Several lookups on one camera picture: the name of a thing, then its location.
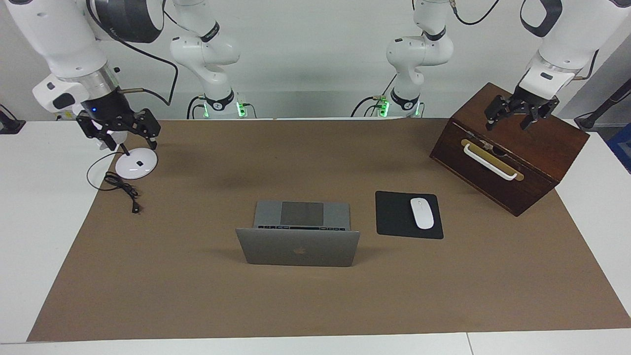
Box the silver apple laptop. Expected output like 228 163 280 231
235 200 361 268

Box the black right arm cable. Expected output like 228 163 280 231
86 0 179 107

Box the black lamp power cable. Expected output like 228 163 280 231
87 151 142 214

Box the blue crate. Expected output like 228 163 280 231
606 123 631 173

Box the white computer mouse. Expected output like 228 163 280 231
410 198 435 230

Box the white box handle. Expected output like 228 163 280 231
463 143 518 181

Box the dark brown wooden box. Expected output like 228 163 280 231
429 82 590 217

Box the black stand leg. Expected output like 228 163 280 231
574 79 631 130

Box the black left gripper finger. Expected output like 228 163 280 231
485 95 516 130
520 104 553 130

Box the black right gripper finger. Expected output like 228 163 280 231
75 112 119 151
134 108 162 150

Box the brown table mat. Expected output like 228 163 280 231
27 118 631 342

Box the black base cable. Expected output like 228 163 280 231
186 96 205 120
351 96 383 118

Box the black clamp base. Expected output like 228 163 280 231
0 105 26 135

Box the black mouse pad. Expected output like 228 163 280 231
375 191 444 240

